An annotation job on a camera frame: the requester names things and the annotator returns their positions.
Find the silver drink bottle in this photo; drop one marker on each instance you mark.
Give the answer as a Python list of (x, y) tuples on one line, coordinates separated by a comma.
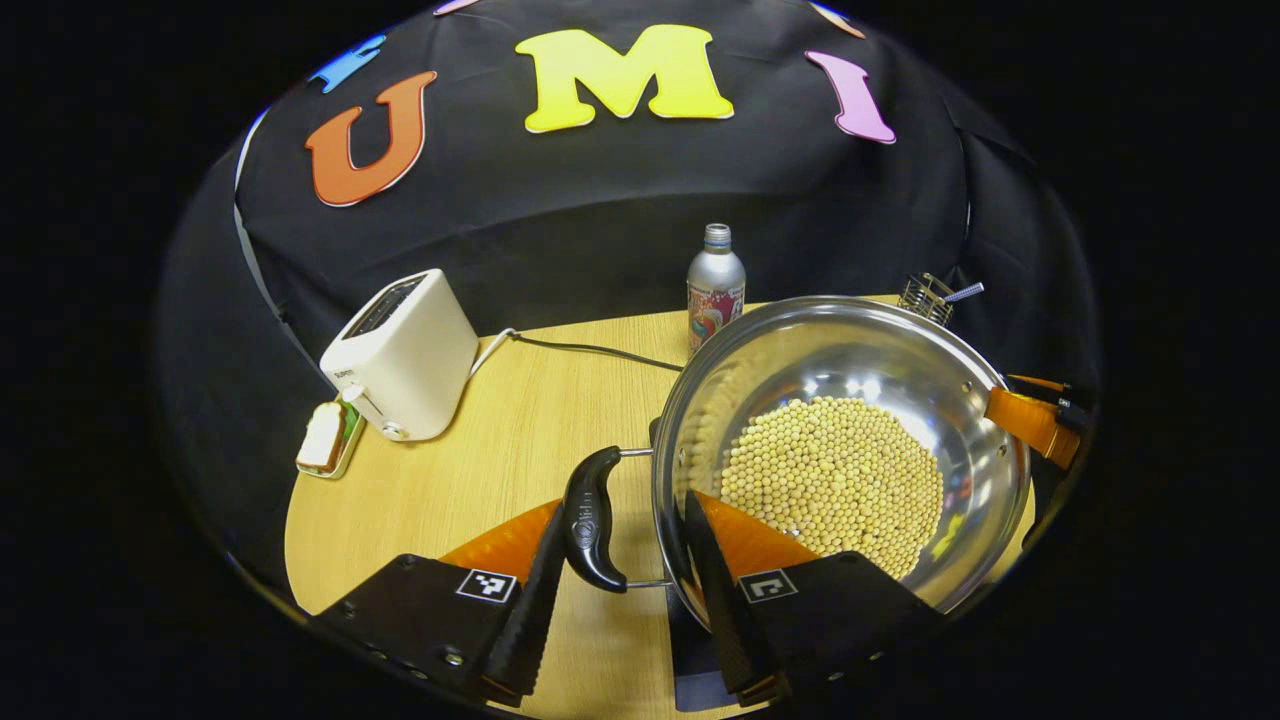
[(716, 290)]

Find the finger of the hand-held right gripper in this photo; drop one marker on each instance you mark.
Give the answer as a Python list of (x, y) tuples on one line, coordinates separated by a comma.
[(1030, 420)]

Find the white toaster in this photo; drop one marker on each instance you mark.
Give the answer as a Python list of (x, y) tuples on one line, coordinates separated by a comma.
[(410, 360)]

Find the sandwich on small plate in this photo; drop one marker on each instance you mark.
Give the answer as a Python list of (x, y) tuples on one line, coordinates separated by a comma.
[(325, 440)]

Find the stainless steel pot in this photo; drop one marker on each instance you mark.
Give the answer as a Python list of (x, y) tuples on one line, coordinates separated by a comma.
[(850, 350)]

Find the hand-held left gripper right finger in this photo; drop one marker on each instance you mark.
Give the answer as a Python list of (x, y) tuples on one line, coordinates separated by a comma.
[(725, 620)]

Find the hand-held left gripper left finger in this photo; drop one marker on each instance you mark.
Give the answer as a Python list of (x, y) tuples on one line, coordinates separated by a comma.
[(530, 620)]

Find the black induction cooktop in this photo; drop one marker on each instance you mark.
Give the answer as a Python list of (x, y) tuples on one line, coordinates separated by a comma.
[(690, 680)]

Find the pile of yellow soybeans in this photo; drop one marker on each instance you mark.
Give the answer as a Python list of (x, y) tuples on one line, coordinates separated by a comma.
[(840, 470)]

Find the black backdrop cloth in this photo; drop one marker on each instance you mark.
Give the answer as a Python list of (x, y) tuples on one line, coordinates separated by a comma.
[(560, 200)]

